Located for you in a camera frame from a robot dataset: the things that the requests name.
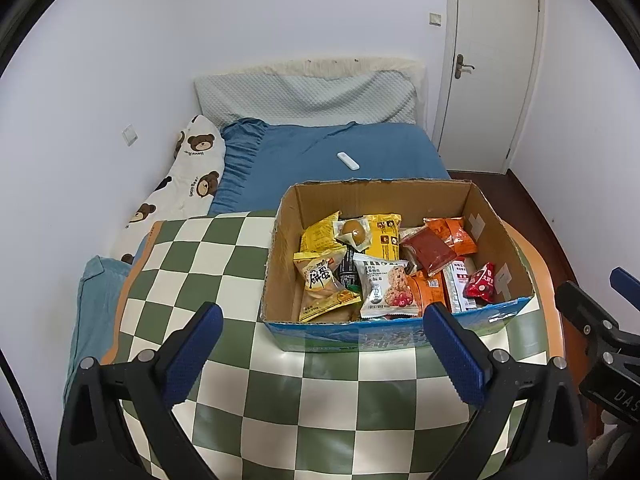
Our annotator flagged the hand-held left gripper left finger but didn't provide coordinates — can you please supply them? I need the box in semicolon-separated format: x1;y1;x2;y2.
57;301;224;480

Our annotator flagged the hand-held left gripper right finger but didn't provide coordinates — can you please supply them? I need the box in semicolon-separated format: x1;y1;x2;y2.
422;302;590;480

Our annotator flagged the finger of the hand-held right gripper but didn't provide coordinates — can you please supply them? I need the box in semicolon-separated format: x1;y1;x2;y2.
556;281;627;362
609;267;640;307

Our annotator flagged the orange round-label snack packet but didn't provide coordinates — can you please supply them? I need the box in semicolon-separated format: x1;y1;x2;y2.
407;270;449;317

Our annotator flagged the white snack packet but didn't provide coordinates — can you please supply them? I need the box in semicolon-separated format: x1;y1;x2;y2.
444;257;482;314

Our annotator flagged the small bright red packet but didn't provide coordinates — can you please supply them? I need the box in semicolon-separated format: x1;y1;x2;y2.
462;261;497;306

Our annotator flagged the white oat cookie packet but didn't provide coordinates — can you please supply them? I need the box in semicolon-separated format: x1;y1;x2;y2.
352;254;420;320

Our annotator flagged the dark red snack packet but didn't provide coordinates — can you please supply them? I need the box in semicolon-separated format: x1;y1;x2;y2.
400;225;454;277

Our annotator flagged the black snack packet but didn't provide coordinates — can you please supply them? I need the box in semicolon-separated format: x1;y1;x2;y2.
336;259;359;289

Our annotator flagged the yellow picture-print snack packet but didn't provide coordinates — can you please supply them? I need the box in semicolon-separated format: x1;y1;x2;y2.
361;214;403;262

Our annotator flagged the cardboard box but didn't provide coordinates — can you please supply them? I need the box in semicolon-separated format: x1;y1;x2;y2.
260;178;536;352

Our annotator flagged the clear yellow pastry packet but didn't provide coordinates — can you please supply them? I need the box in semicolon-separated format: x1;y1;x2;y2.
292;249;363;323

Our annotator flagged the clear packet with brown egg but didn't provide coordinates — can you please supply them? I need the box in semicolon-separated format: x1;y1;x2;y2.
334;217;371;253

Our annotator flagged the yellow crinkled snack packet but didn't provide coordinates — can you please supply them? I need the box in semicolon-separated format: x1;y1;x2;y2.
300;211;343;254

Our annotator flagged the green checkered table cover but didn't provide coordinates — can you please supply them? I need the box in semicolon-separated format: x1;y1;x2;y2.
100;210;566;480

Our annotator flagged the light blue blanket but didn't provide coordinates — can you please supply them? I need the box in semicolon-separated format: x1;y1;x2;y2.
65;255;133;393

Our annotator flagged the bear-print white pillow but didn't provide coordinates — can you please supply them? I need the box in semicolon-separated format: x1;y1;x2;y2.
110;114;226;266

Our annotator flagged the blue bedsheet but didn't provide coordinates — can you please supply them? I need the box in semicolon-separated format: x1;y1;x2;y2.
207;117;451;216

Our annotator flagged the white door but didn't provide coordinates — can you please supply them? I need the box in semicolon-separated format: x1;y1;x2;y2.
432;0;546;173

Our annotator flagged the pale quilted pillow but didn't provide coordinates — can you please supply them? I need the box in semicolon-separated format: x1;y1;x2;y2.
194;69;418;128

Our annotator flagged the cream fluffy blanket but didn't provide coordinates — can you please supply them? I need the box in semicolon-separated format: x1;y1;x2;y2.
255;57;427;126

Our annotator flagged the black cable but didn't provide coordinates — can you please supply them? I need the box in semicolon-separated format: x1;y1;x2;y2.
0;347;51;480

